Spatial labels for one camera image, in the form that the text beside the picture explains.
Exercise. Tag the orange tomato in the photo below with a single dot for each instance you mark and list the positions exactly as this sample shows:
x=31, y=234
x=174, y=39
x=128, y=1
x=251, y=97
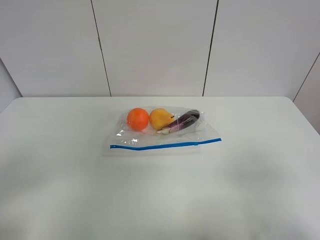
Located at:
x=138, y=119

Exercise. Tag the purple eggplant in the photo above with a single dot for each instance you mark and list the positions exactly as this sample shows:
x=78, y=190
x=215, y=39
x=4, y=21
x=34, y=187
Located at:
x=184, y=121

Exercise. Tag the clear blue-zip plastic bag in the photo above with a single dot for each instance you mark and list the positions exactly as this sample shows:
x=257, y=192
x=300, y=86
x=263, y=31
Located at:
x=122, y=138

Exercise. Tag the yellow pear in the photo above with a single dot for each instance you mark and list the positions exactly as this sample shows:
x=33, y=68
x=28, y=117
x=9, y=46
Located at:
x=160, y=117

